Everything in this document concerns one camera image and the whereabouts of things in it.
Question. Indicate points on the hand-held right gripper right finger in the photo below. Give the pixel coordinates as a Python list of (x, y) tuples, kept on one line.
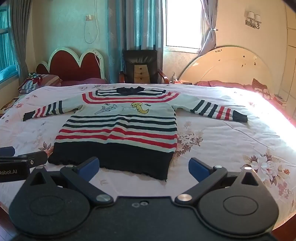
[(198, 169)]

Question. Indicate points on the small wooden drawer chest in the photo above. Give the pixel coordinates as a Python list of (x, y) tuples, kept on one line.
[(141, 73)]

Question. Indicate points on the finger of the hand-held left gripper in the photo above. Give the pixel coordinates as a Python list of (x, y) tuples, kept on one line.
[(37, 158), (7, 151)]

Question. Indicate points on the tied grey curtain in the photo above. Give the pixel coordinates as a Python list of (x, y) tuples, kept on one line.
[(209, 39)]

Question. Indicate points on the red heart-shaped headboard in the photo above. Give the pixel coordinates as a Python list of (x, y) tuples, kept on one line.
[(67, 67)]

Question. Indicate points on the teal curtain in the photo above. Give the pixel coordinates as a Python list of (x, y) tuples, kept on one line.
[(138, 23)]

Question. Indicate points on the striped pillow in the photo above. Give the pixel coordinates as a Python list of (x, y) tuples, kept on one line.
[(47, 80)]

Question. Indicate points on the bright window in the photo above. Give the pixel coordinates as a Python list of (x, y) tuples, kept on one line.
[(182, 23)]

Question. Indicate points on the colourful cloth bundle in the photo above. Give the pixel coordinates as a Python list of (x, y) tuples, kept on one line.
[(34, 76)]

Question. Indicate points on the cream nightstand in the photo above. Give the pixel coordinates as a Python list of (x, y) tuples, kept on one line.
[(182, 82)]

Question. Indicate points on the striped knit sweater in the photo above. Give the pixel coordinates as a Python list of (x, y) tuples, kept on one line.
[(115, 129)]

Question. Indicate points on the wall socket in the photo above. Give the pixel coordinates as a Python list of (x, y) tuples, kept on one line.
[(90, 17)]

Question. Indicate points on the floral white bedspread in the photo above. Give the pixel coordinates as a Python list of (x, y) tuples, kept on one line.
[(219, 139)]

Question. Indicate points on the magenta pillow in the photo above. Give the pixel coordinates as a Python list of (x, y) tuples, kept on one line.
[(85, 81)]

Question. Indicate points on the pink pillow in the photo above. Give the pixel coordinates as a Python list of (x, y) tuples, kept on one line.
[(219, 83)]

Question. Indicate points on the black leather armchair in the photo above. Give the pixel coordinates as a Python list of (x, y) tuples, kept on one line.
[(138, 56)]

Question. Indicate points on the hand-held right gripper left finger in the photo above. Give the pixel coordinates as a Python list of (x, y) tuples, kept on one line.
[(89, 168)]

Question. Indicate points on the red patterned cloth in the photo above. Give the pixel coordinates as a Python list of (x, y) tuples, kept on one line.
[(259, 88)]

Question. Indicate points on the cream round headboard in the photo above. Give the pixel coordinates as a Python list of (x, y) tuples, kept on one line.
[(231, 67)]

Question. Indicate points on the double wall lamp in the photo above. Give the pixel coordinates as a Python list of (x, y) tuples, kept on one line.
[(253, 19)]

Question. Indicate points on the small pump bottle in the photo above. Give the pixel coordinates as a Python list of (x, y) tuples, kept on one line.
[(174, 77)]

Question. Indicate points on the green-framed window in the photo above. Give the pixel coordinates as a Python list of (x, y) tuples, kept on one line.
[(5, 46)]

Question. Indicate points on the cream wardrobe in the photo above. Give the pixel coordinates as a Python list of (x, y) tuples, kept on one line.
[(291, 58)]

